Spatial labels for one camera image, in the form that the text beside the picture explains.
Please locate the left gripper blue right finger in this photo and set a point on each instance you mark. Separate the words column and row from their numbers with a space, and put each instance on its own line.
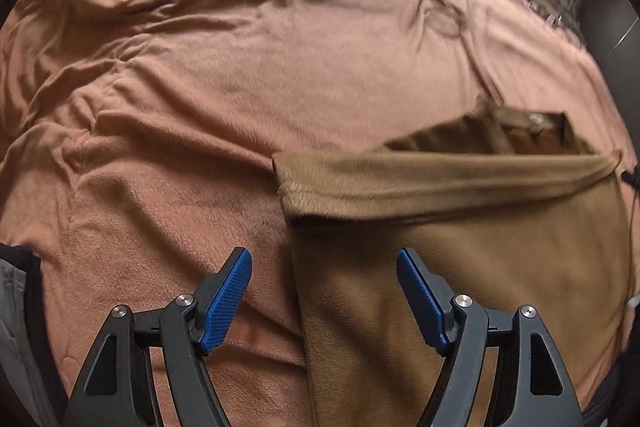
column 428, row 297

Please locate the tan printed t-shirt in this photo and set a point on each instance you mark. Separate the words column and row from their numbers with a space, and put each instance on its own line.
column 508, row 206

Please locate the orange-brown bed blanket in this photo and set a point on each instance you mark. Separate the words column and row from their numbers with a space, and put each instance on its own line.
column 138, row 137

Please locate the folded grey garment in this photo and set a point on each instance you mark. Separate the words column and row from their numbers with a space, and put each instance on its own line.
column 32, row 392

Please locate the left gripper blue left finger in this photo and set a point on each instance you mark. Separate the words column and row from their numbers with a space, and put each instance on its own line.
column 220, row 298

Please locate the dark grey wardrobe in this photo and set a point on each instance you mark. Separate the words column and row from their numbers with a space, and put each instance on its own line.
column 611, row 28

